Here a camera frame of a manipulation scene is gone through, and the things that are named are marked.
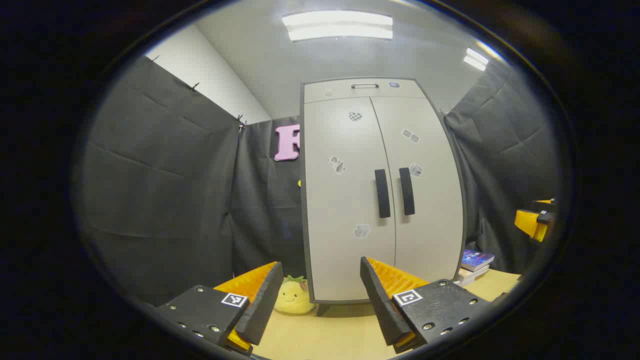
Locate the grey double-door shoe cabinet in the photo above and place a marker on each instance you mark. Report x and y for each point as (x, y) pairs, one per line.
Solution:
(340, 91)

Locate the grey cabinet door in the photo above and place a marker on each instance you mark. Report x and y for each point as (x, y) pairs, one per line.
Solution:
(340, 200)
(435, 200)

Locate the blue book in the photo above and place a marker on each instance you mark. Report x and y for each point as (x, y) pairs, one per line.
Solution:
(476, 259)

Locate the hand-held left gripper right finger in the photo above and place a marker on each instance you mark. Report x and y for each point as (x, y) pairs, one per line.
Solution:
(382, 305)

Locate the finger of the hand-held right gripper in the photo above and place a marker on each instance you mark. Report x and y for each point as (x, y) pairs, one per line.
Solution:
(545, 204)
(530, 222)

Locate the white book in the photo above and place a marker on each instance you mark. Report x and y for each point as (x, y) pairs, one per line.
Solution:
(470, 280)

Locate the black backdrop cloth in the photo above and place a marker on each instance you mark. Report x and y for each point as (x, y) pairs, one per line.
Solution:
(160, 200)

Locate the large ceiling light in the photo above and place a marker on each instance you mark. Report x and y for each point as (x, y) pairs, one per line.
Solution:
(337, 25)

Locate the yellow plush toy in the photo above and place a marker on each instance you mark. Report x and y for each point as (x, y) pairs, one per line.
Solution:
(292, 299)

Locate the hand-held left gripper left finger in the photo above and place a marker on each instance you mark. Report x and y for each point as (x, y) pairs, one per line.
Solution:
(262, 305)

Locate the small ceiling light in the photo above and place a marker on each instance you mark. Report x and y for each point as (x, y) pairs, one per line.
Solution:
(476, 59)

